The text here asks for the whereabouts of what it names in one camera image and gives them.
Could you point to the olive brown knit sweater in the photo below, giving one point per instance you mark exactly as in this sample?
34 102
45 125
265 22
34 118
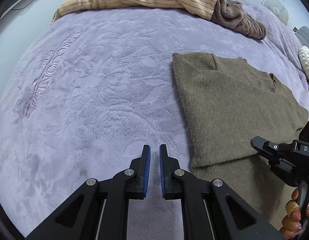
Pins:
227 103

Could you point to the pale round plush pillow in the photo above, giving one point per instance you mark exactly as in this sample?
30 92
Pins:
278 9

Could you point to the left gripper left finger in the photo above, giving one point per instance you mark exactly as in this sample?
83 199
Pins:
98 209

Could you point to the right hand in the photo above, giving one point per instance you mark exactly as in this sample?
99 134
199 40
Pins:
291 225

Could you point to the grey quilted headboard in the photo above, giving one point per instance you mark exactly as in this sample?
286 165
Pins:
303 36

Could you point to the lilac embossed bed blanket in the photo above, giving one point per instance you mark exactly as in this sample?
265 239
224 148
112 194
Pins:
96 87

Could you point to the white braided cushion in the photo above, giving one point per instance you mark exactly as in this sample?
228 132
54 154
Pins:
304 59

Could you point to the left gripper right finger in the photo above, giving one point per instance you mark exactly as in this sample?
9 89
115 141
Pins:
210 209

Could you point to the dark brown quilted garment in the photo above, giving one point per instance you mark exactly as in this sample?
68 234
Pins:
230 14

